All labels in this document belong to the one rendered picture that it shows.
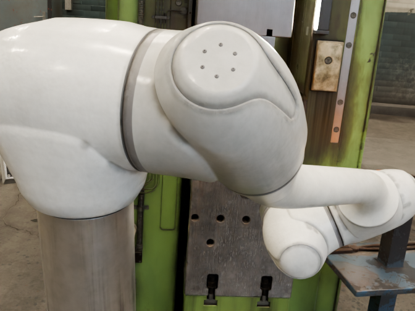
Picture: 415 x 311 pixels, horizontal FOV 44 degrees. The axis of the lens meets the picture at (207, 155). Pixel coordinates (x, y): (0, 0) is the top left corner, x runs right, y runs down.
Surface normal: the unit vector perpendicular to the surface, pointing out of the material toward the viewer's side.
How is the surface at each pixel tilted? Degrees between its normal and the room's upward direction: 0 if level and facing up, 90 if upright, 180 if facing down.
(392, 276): 0
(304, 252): 81
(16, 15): 90
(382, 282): 0
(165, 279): 90
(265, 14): 90
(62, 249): 96
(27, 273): 0
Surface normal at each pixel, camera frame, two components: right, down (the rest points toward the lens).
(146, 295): 0.06, 0.29
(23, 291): 0.07, -0.95
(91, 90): -0.15, 0.07
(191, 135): -0.40, 0.72
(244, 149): 0.22, 0.79
